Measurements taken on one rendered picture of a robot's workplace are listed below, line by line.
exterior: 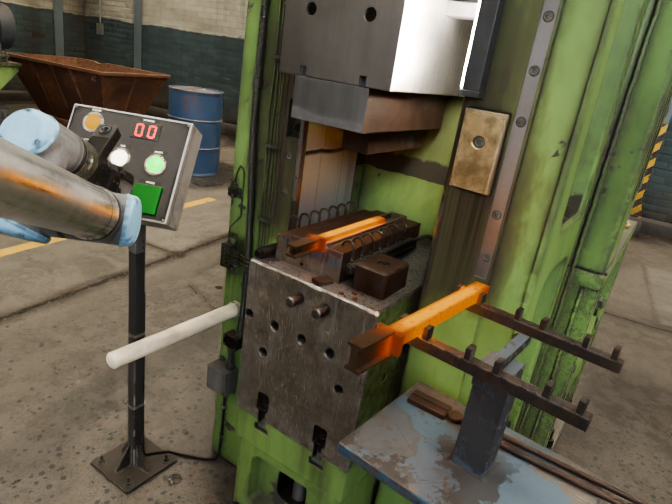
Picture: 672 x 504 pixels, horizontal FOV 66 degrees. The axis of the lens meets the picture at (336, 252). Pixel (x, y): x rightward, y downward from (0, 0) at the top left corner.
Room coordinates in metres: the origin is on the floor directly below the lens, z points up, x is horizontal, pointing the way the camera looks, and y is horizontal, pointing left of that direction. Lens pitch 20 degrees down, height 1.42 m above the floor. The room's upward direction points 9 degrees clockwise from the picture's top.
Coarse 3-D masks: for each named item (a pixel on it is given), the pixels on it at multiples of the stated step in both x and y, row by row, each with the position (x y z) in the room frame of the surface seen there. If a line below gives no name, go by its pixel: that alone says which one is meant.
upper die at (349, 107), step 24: (312, 96) 1.22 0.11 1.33; (336, 96) 1.18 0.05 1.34; (360, 96) 1.15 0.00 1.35; (384, 96) 1.20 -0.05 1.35; (408, 96) 1.30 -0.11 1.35; (432, 96) 1.41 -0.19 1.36; (312, 120) 1.21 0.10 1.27; (336, 120) 1.18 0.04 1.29; (360, 120) 1.15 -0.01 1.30; (384, 120) 1.22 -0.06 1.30; (408, 120) 1.32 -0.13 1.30; (432, 120) 1.44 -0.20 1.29
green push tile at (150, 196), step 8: (136, 184) 1.29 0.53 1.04; (144, 184) 1.29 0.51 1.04; (136, 192) 1.28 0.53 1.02; (144, 192) 1.28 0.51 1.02; (152, 192) 1.28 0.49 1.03; (160, 192) 1.28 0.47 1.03; (144, 200) 1.27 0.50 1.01; (152, 200) 1.27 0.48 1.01; (144, 208) 1.26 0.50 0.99; (152, 208) 1.26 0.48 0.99
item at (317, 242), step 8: (376, 216) 1.44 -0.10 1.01; (352, 224) 1.33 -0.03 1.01; (360, 224) 1.34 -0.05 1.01; (368, 224) 1.35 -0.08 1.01; (376, 224) 1.39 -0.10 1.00; (328, 232) 1.23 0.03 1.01; (336, 232) 1.24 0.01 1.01; (344, 232) 1.25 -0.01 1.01; (352, 232) 1.29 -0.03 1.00; (296, 240) 1.13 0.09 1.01; (304, 240) 1.13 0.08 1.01; (312, 240) 1.14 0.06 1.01; (320, 240) 1.16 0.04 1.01; (328, 240) 1.19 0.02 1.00; (296, 248) 1.08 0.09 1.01; (304, 248) 1.12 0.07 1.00; (312, 248) 1.15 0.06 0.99; (320, 248) 1.16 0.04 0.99; (296, 256) 1.09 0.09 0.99
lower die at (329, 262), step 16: (320, 224) 1.37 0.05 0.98; (336, 224) 1.36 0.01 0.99; (384, 224) 1.40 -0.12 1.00; (400, 224) 1.45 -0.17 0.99; (416, 224) 1.48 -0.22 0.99; (288, 240) 1.23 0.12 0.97; (336, 240) 1.20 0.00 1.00; (368, 240) 1.26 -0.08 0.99; (384, 240) 1.31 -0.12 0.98; (400, 240) 1.40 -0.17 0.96; (288, 256) 1.22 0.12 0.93; (304, 256) 1.20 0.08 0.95; (320, 256) 1.17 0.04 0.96; (336, 256) 1.15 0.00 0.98; (320, 272) 1.17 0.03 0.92; (336, 272) 1.15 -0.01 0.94
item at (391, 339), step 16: (464, 288) 0.92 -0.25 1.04; (480, 288) 0.93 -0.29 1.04; (432, 304) 0.83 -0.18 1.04; (448, 304) 0.84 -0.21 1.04; (464, 304) 0.87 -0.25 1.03; (400, 320) 0.75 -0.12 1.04; (416, 320) 0.75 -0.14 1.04; (432, 320) 0.78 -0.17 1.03; (368, 336) 0.66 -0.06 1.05; (384, 336) 0.67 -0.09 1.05; (400, 336) 0.68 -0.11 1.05; (416, 336) 0.74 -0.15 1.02; (352, 352) 0.63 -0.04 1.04; (368, 352) 0.65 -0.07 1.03; (384, 352) 0.68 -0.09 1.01; (400, 352) 0.69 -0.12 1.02; (352, 368) 0.63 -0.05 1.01; (368, 368) 0.64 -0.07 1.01
